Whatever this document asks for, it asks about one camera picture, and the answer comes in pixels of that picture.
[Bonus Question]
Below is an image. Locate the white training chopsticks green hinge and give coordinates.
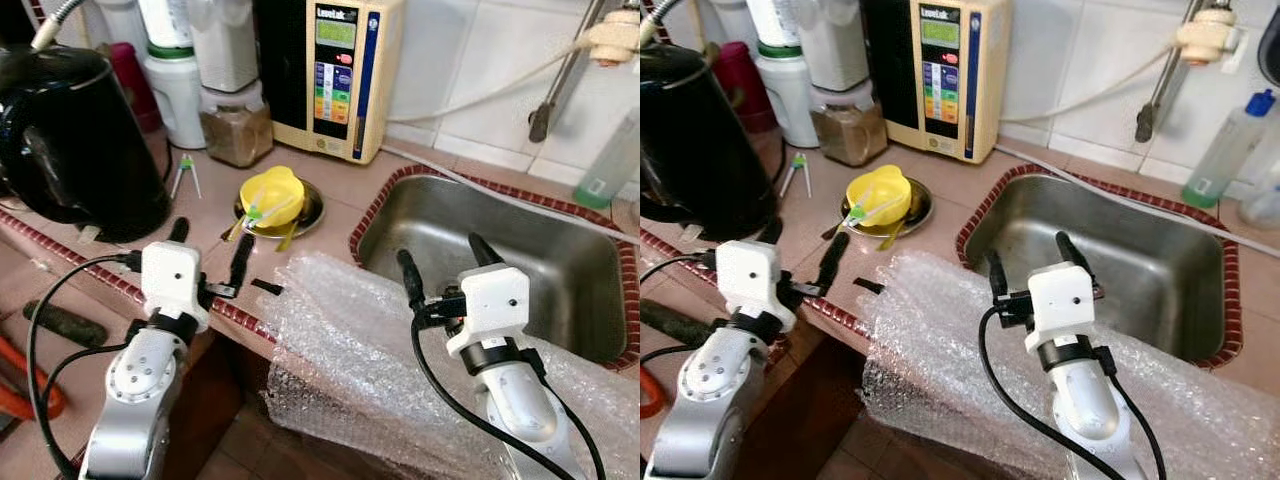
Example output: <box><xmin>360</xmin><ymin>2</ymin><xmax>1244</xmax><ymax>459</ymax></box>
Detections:
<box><xmin>245</xmin><ymin>195</ymin><xmax>301</xmax><ymax>226</ymax></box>
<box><xmin>850</xmin><ymin>195</ymin><xmax>906</xmax><ymax>226</ymax></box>
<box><xmin>780</xmin><ymin>152</ymin><xmax>813</xmax><ymax>199</ymax></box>
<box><xmin>170</xmin><ymin>153</ymin><xmax>203</xmax><ymax>201</ymax></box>

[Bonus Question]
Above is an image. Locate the yellow plastic bowl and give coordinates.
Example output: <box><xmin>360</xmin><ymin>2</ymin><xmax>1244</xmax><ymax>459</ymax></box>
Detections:
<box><xmin>846</xmin><ymin>165</ymin><xmax>913</xmax><ymax>227</ymax></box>
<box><xmin>240</xmin><ymin>166</ymin><xmax>306</xmax><ymax>229</ymax></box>

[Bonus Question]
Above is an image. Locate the round steel dish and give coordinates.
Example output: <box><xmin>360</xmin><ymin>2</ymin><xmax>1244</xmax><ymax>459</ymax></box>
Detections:
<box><xmin>233</xmin><ymin>180</ymin><xmax>325</xmax><ymax>241</ymax></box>
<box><xmin>840</xmin><ymin>178</ymin><xmax>934</xmax><ymax>239</ymax></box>

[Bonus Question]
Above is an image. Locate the stainless steel sink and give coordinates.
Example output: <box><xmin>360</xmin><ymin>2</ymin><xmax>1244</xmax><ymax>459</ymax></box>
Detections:
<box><xmin>955</xmin><ymin>163</ymin><xmax>1246</xmax><ymax>371</ymax></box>
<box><xmin>348</xmin><ymin>165</ymin><xmax>641</xmax><ymax>371</ymax></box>

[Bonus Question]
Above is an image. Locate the clear bubble wrap sheet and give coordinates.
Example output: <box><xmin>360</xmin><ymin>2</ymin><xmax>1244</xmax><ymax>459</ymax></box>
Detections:
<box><xmin>255</xmin><ymin>250</ymin><xmax>641</xmax><ymax>480</ymax></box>
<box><xmin>860</xmin><ymin>250</ymin><xmax>1280</xmax><ymax>480</ymax></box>

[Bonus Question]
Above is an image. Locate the glass jar brown powder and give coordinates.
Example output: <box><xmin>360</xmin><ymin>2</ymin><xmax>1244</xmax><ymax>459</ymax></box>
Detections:
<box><xmin>198</xmin><ymin>85</ymin><xmax>274</xmax><ymax>168</ymax></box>
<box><xmin>808</xmin><ymin>82</ymin><xmax>889</xmax><ymax>167</ymax></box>

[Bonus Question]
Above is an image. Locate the black electric kettle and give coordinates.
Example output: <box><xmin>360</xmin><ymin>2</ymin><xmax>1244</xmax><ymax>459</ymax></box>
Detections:
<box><xmin>640</xmin><ymin>42</ymin><xmax>779</xmax><ymax>241</ymax></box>
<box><xmin>0</xmin><ymin>42</ymin><xmax>173</xmax><ymax>244</ymax></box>

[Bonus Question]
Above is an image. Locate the dark green oblong object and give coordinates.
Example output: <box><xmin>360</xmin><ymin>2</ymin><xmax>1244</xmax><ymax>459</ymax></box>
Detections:
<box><xmin>640</xmin><ymin>298</ymin><xmax>719</xmax><ymax>349</ymax></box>
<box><xmin>22</xmin><ymin>300</ymin><xmax>109</xmax><ymax>349</ymax></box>

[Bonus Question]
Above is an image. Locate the white filter bottle green band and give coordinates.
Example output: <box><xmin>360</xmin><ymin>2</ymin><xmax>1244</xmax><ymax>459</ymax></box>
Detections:
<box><xmin>745</xmin><ymin>0</ymin><xmax>823</xmax><ymax>149</ymax></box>
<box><xmin>135</xmin><ymin>0</ymin><xmax>206</xmax><ymax>151</ymax></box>

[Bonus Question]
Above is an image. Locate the clear bottle blue cap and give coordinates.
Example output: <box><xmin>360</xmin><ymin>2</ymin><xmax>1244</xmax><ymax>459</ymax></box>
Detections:
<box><xmin>1180</xmin><ymin>88</ymin><xmax>1278</xmax><ymax>209</ymax></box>
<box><xmin>573</xmin><ymin>110</ymin><xmax>641</xmax><ymax>209</ymax></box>

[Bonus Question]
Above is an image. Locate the maroon plastic cup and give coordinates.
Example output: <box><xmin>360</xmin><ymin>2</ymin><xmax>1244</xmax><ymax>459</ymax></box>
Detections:
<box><xmin>105</xmin><ymin>42</ymin><xmax>161</xmax><ymax>133</ymax></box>
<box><xmin>715</xmin><ymin>40</ymin><xmax>769</xmax><ymax>131</ymax></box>

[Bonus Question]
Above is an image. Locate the grey metal faucet pipe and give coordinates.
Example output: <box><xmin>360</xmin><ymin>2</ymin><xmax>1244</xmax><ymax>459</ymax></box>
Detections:
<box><xmin>1135</xmin><ymin>0</ymin><xmax>1206</xmax><ymax>143</ymax></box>
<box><xmin>528</xmin><ymin>0</ymin><xmax>606</xmax><ymax>143</ymax></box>

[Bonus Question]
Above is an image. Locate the translucent white plastic container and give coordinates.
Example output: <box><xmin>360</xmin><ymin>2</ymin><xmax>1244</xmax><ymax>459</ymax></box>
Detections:
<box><xmin>795</xmin><ymin>0</ymin><xmax>871</xmax><ymax>91</ymax></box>
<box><xmin>188</xmin><ymin>0</ymin><xmax>261</xmax><ymax>93</ymax></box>

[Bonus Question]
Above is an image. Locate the cream water ionizer machine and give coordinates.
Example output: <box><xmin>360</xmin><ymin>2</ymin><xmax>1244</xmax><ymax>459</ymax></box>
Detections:
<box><xmin>860</xmin><ymin>0</ymin><xmax>1013</xmax><ymax>164</ymax></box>
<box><xmin>253</xmin><ymin>0</ymin><xmax>406</xmax><ymax>166</ymax></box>

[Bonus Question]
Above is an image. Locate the cream faucet diverter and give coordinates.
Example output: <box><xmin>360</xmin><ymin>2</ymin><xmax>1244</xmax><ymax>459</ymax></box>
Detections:
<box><xmin>585</xmin><ymin>10</ymin><xmax>641</xmax><ymax>69</ymax></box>
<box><xmin>1175</xmin><ymin>8</ymin><xmax>1246</xmax><ymax>66</ymax></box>

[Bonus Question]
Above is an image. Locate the black round object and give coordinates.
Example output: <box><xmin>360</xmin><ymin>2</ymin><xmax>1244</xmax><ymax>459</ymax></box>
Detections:
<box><xmin>1258</xmin><ymin>5</ymin><xmax>1280</xmax><ymax>89</ymax></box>

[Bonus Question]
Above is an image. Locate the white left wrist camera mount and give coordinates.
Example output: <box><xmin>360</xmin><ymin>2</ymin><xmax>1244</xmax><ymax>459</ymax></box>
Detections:
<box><xmin>140</xmin><ymin>240</ymin><xmax>211</xmax><ymax>331</ymax></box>
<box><xmin>715</xmin><ymin>240</ymin><xmax>798</xmax><ymax>333</ymax></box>

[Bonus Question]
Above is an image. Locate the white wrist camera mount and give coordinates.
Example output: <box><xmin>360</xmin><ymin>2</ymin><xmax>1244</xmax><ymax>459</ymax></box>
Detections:
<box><xmin>715</xmin><ymin>240</ymin><xmax>798</xmax><ymax>333</ymax></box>
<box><xmin>445</xmin><ymin>265</ymin><xmax>531</xmax><ymax>359</ymax></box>
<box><xmin>140</xmin><ymin>240</ymin><xmax>211</xmax><ymax>331</ymax></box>
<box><xmin>1025</xmin><ymin>260</ymin><xmax>1101</xmax><ymax>346</ymax></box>

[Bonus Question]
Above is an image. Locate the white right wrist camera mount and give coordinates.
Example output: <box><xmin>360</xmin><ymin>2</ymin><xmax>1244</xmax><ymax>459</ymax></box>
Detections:
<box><xmin>445</xmin><ymin>265</ymin><xmax>531</xmax><ymax>359</ymax></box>
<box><xmin>1025</xmin><ymin>260</ymin><xmax>1101</xmax><ymax>346</ymax></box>

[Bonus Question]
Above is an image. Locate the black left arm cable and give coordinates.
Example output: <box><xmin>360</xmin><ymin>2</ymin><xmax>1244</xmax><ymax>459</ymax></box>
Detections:
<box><xmin>640</xmin><ymin>250</ymin><xmax>723</xmax><ymax>291</ymax></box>
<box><xmin>27</xmin><ymin>252</ymin><xmax>141</xmax><ymax>471</ymax></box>

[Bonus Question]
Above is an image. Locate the cream rubber hose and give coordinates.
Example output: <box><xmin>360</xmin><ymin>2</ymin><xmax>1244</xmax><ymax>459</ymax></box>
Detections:
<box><xmin>385</xmin><ymin>38</ymin><xmax>601</xmax><ymax>126</ymax></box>
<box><xmin>998</xmin><ymin>42</ymin><xmax>1191</xmax><ymax>126</ymax></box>

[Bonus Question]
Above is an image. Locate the orange gas hose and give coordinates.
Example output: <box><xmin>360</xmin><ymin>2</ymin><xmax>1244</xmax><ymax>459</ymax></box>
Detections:
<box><xmin>640</xmin><ymin>365</ymin><xmax>669</xmax><ymax>421</ymax></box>
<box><xmin>0</xmin><ymin>335</ymin><xmax>69</xmax><ymax>421</ymax></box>

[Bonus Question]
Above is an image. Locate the silver flexible spout hose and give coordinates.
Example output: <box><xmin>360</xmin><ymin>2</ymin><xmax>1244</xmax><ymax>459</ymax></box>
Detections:
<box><xmin>32</xmin><ymin>0</ymin><xmax>86</xmax><ymax>51</ymax></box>
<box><xmin>640</xmin><ymin>0</ymin><xmax>673</xmax><ymax>46</ymax></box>

